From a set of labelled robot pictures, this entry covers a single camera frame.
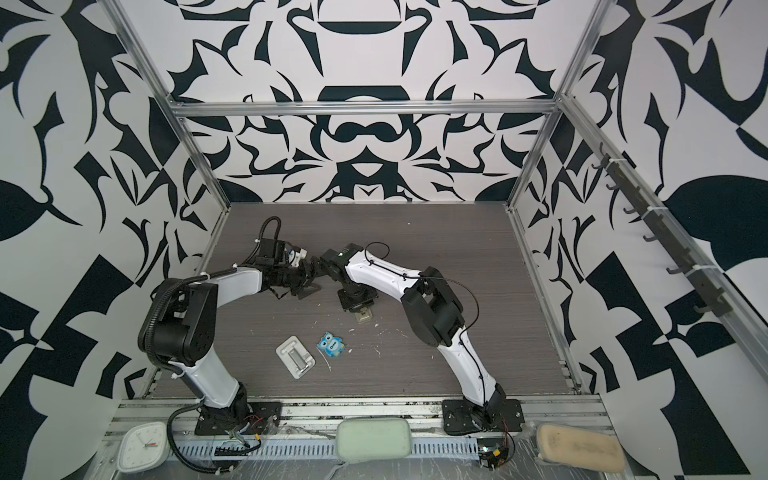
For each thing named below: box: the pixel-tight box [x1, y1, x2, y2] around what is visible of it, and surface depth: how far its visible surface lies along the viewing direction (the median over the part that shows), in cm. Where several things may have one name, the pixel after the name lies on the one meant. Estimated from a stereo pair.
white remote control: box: [354, 307, 373, 324], surface depth 92 cm
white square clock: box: [117, 422, 170, 473], surface depth 69 cm
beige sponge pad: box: [536, 424, 626, 473], surface depth 69 cm
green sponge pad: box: [335, 417, 413, 462], surface depth 70 cm
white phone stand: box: [275, 335, 316, 380], surface depth 84 cm
